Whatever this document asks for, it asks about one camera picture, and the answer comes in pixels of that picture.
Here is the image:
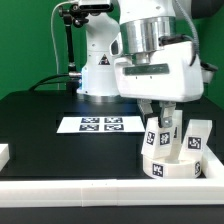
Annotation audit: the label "white cable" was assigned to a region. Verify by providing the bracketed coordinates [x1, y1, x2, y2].
[50, 0, 78, 76]

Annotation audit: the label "white tag sheet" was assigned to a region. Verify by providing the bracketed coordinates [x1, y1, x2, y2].
[57, 116, 145, 134]

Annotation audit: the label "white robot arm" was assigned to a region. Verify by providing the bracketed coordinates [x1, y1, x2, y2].
[78, 0, 224, 127]

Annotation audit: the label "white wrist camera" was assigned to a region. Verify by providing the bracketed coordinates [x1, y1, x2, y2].
[200, 61, 218, 84]

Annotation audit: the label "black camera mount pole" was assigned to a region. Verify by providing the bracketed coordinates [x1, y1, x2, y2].
[59, 4, 88, 95]

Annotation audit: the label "white L-shaped border frame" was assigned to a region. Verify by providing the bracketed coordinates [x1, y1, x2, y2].
[0, 149, 224, 208]

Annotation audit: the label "grey camera on pole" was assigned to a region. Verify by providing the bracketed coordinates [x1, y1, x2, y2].
[78, 0, 113, 13]

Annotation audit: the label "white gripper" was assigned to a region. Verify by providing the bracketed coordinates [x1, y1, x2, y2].
[114, 41, 204, 128]

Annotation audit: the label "black cables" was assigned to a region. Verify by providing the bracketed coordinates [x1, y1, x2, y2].
[28, 73, 72, 92]

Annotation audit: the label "white part at left edge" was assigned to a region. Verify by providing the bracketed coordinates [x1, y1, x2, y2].
[0, 144, 10, 171]

